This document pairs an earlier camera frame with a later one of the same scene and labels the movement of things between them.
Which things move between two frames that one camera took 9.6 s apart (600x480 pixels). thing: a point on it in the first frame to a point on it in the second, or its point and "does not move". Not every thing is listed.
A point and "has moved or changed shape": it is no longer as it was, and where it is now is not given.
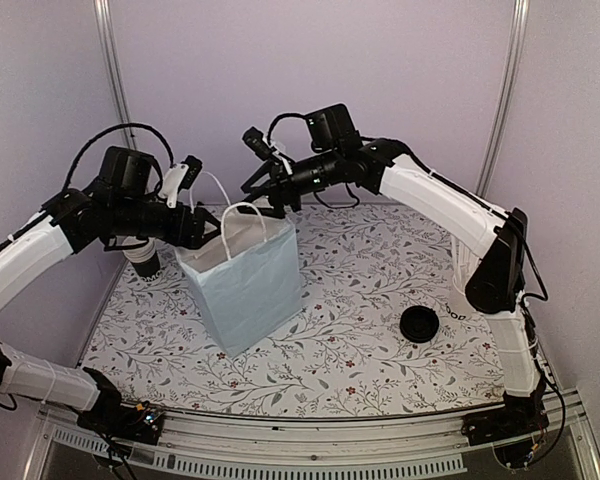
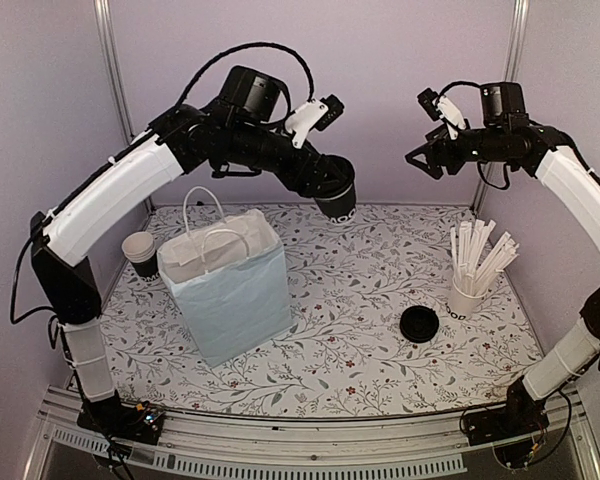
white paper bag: x=246 y=274 has moved or changed shape
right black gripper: x=279 y=182 to x=439 y=143
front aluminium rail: x=317 y=448 does not move
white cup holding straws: x=457 y=306 does not move
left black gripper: x=180 y=237 to x=296 y=180
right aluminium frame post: x=507 y=92 does not move
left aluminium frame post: x=110 y=45 does not move
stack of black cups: x=144 y=259 does not move
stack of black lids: x=419 y=323 does not move
